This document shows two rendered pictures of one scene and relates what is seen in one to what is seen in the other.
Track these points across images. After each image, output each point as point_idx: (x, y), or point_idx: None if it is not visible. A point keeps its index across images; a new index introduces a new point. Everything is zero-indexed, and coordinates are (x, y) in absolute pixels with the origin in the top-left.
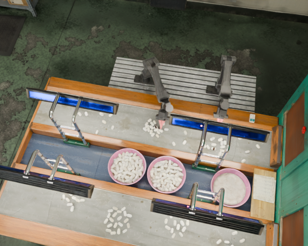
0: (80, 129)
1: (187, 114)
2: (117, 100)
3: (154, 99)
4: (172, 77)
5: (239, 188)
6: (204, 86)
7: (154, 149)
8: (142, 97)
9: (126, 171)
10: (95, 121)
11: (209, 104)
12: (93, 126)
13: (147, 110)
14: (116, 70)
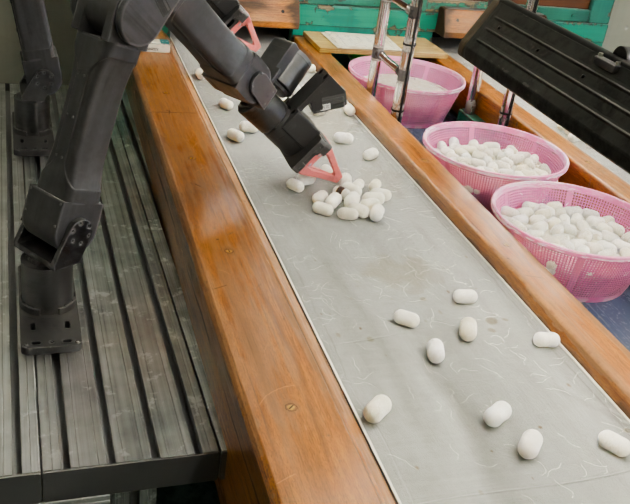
0: (601, 414)
1: (219, 142)
2: (297, 310)
3: (208, 200)
4: None
5: (388, 78)
6: (19, 160)
7: (440, 175)
8: (219, 232)
9: (587, 230)
10: (498, 371)
11: (109, 148)
12: (532, 370)
13: (271, 226)
14: None
